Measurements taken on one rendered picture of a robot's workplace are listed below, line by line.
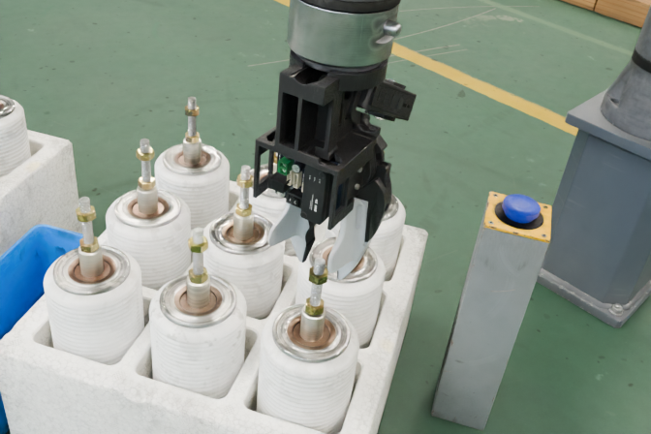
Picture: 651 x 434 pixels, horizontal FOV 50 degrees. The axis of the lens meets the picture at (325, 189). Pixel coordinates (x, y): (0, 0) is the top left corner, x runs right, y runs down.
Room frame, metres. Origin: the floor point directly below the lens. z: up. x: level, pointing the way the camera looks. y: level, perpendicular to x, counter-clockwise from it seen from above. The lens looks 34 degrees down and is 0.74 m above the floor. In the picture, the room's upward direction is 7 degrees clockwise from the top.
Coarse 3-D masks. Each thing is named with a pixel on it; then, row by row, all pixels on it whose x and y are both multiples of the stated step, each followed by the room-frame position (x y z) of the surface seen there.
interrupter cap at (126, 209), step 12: (132, 192) 0.68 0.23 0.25; (168, 192) 0.69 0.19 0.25; (120, 204) 0.65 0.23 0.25; (132, 204) 0.66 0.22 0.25; (168, 204) 0.66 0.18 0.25; (180, 204) 0.66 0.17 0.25; (120, 216) 0.63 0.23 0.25; (132, 216) 0.63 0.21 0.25; (144, 216) 0.64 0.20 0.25; (156, 216) 0.64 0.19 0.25; (168, 216) 0.64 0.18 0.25; (144, 228) 0.62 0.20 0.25
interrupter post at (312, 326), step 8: (304, 312) 0.48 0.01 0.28; (304, 320) 0.48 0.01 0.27; (312, 320) 0.48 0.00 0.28; (320, 320) 0.48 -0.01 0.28; (304, 328) 0.48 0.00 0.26; (312, 328) 0.48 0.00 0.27; (320, 328) 0.48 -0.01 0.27; (304, 336) 0.48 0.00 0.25; (312, 336) 0.48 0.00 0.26; (320, 336) 0.48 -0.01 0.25
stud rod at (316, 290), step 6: (318, 258) 0.49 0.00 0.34; (318, 264) 0.48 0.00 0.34; (324, 264) 0.48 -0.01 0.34; (318, 270) 0.48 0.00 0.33; (324, 270) 0.49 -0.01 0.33; (312, 288) 0.48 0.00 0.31; (318, 288) 0.48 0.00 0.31; (312, 294) 0.48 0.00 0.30; (318, 294) 0.48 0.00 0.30; (312, 300) 0.48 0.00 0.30; (318, 300) 0.48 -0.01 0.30
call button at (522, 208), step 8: (504, 200) 0.64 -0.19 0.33; (512, 200) 0.64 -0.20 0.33; (520, 200) 0.64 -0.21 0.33; (528, 200) 0.64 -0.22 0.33; (504, 208) 0.63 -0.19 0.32; (512, 208) 0.62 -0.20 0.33; (520, 208) 0.63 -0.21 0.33; (528, 208) 0.63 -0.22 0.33; (536, 208) 0.63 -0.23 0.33; (512, 216) 0.62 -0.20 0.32; (520, 216) 0.62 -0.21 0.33; (528, 216) 0.62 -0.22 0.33; (536, 216) 0.62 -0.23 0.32
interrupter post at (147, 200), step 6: (138, 186) 0.65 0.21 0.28; (156, 186) 0.66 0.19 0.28; (138, 192) 0.65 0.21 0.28; (144, 192) 0.64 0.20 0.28; (150, 192) 0.65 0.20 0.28; (156, 192) 0.65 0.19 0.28; (138, 198) 0.65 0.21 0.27; (144, 198) 0.64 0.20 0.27; (150, 198) 0.64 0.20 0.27; (156, 198) 0.65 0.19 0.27; (144, 204) 0.64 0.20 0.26; (150, 204) 0.64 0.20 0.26; (156, 204) 0.65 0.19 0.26; (144, 210) 0.64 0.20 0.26; (150, 210) 0.64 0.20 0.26; (156, 210) 0.65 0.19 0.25
